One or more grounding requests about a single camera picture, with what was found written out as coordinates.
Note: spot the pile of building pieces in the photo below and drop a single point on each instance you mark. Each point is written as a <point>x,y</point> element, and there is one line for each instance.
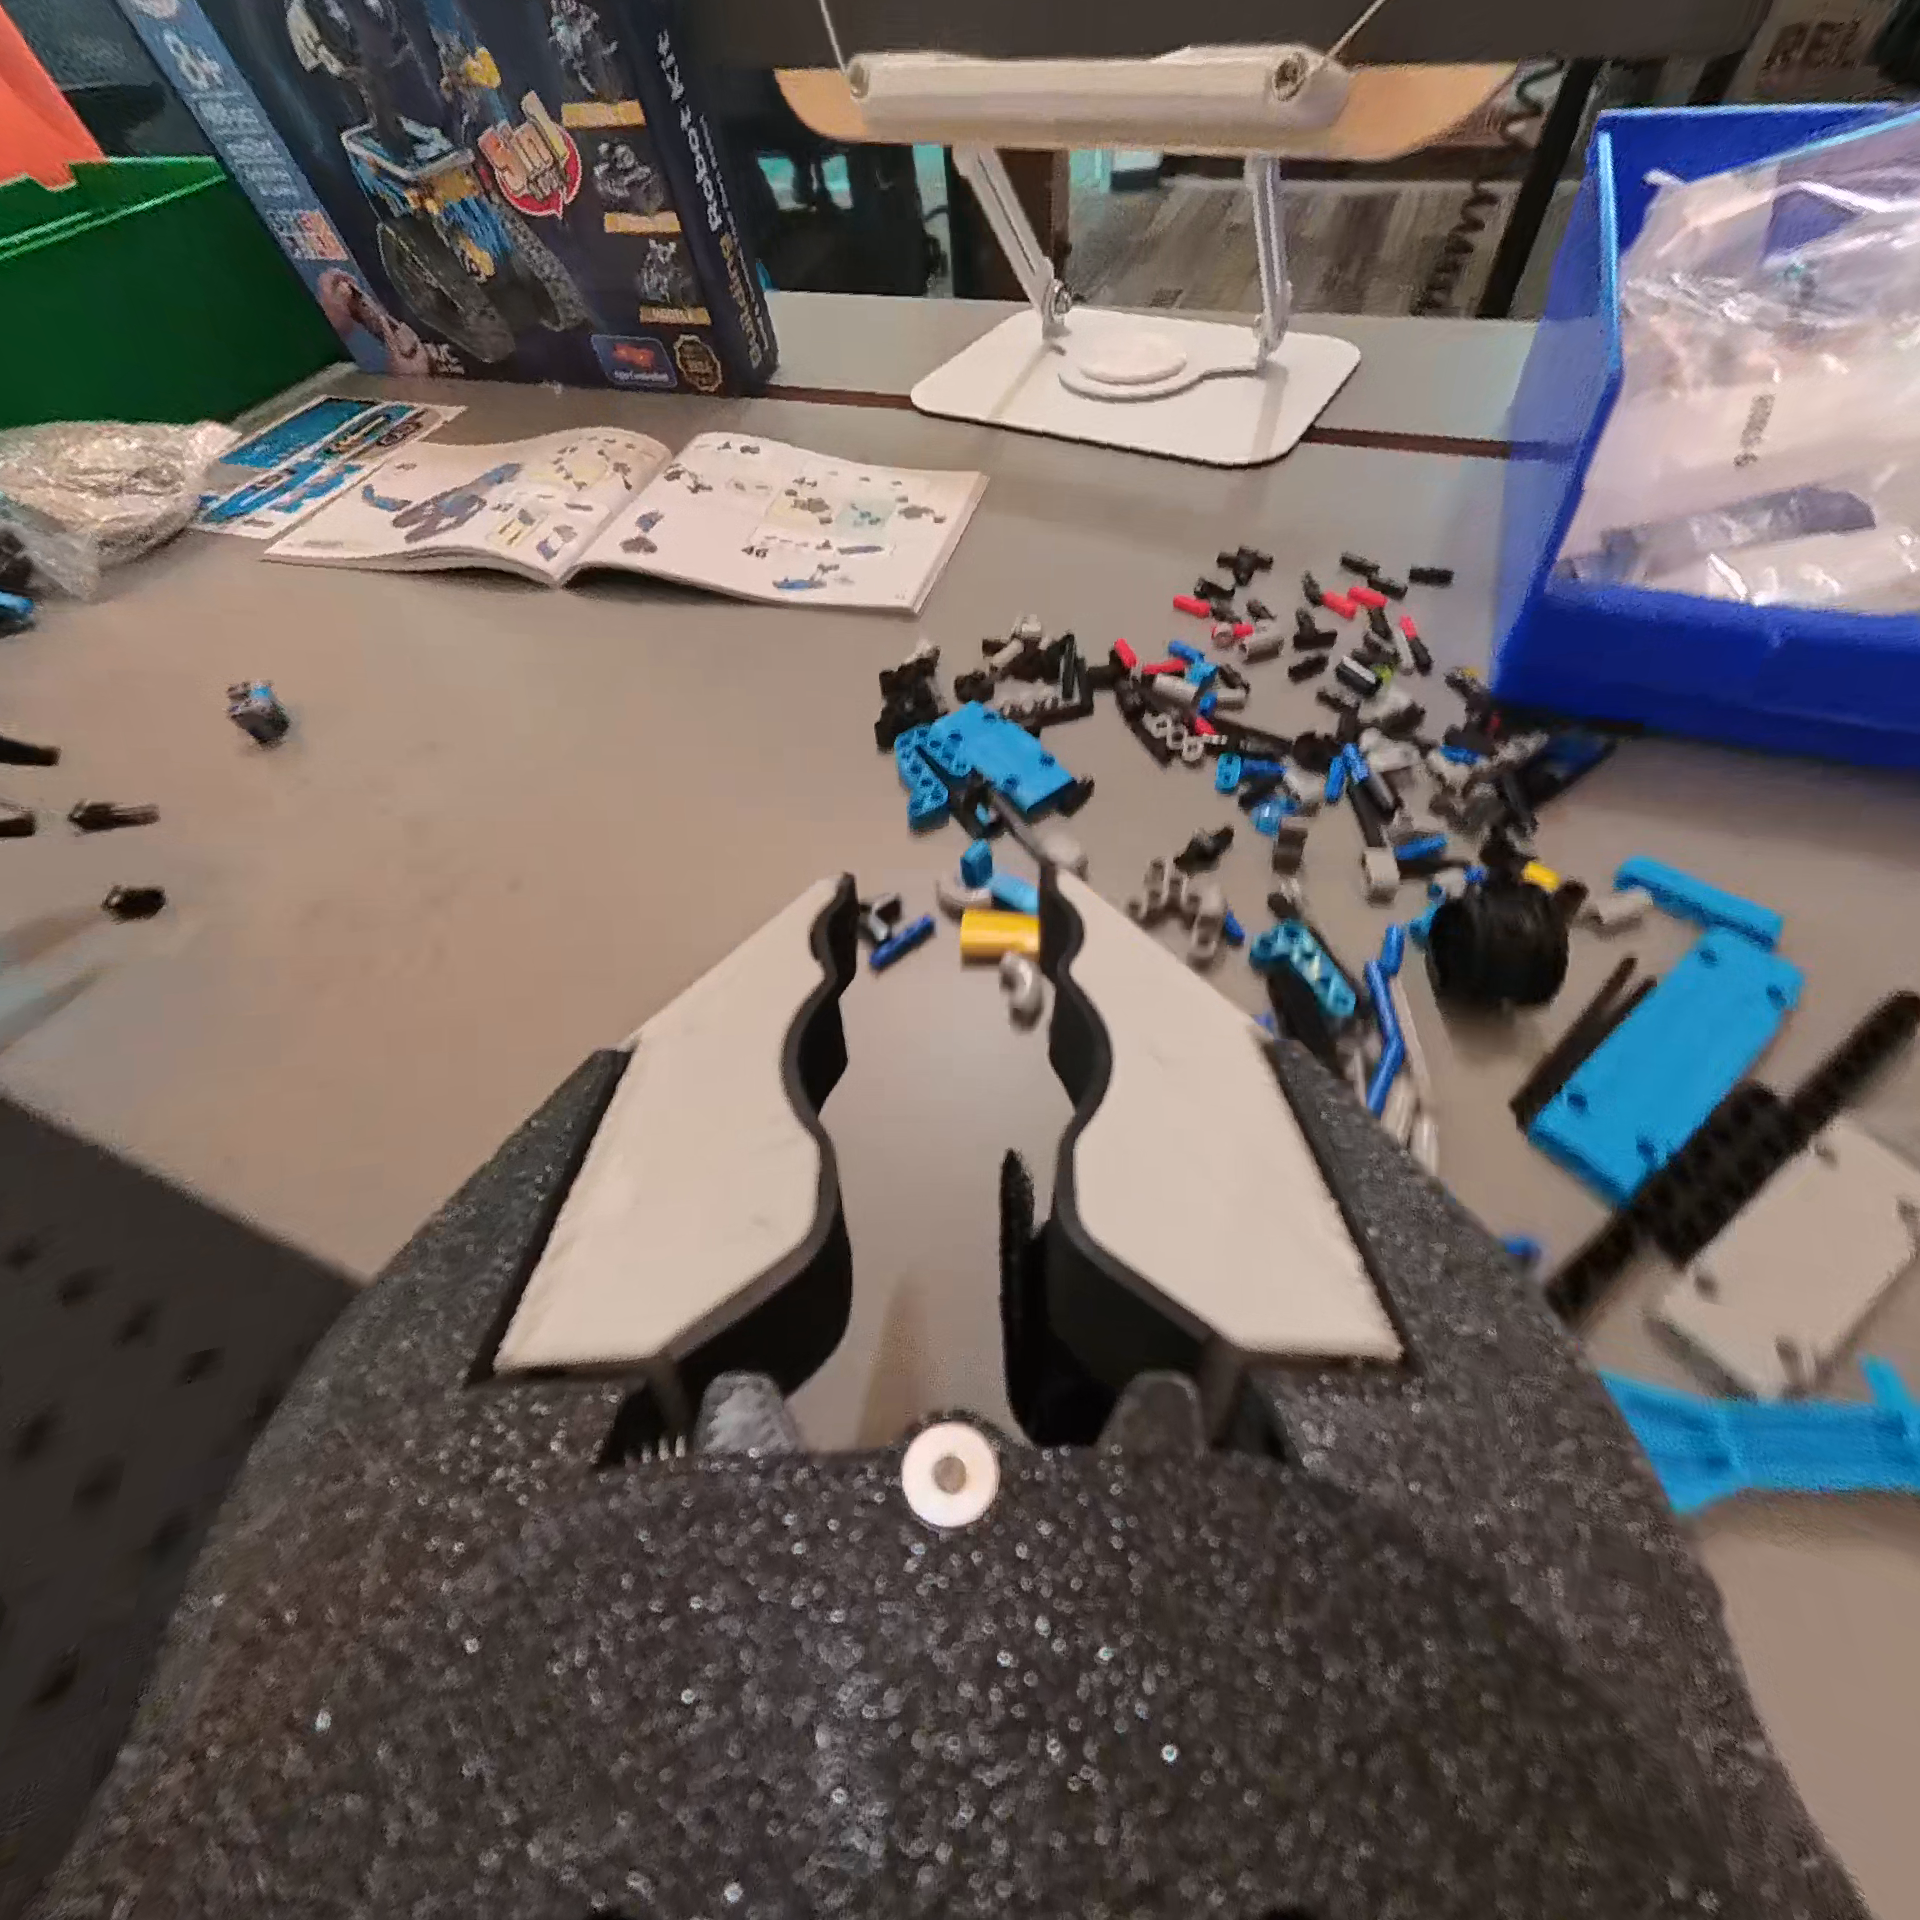
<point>1350,720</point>

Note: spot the green storage bin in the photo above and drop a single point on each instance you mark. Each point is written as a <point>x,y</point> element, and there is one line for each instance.
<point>149,301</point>

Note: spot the blue sticker sheet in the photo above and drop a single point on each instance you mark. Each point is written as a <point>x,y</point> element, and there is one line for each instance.
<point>315,450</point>

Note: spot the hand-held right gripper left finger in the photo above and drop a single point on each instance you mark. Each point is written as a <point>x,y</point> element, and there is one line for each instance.
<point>674,1200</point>

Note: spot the black toy wheel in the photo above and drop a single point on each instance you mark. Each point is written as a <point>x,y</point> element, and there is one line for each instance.
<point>1499,938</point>

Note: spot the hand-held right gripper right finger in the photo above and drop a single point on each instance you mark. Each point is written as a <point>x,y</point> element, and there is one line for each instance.
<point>1231,1200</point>

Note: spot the grey desk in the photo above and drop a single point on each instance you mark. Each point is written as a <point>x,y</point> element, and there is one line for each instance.
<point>525,751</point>

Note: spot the white laptop stand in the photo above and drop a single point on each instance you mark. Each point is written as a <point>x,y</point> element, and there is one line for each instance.
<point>1142,376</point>

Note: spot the dark perforated panel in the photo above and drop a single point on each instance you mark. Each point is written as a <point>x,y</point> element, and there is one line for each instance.
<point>120,1501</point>

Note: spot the yellow tube piece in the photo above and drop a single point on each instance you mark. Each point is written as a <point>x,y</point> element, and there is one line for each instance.
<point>1002,934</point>

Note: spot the blue storage bin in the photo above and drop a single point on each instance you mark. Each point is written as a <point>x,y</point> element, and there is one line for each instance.
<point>1650,675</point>

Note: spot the dark blue toy set box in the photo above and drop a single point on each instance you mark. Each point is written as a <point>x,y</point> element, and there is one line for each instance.
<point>450,182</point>

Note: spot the clear plastic bag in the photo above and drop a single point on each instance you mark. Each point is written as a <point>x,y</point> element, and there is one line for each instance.
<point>106,480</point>

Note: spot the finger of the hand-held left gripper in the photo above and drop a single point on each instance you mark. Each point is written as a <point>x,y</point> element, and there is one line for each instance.
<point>30,983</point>

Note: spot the clear plastic packaging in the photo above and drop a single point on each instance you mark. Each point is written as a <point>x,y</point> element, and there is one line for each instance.
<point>1769,376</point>

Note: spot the blue panel piece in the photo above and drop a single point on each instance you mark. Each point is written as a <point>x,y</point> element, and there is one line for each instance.
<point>991,751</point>

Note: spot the instruction booklet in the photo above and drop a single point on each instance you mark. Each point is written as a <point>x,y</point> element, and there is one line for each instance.
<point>674,511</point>

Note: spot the blue tracked toy robot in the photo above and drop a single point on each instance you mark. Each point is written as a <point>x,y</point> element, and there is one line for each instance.
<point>11,569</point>

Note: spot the orange felt tote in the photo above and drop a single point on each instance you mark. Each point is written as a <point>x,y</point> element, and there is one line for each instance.
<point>37,90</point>

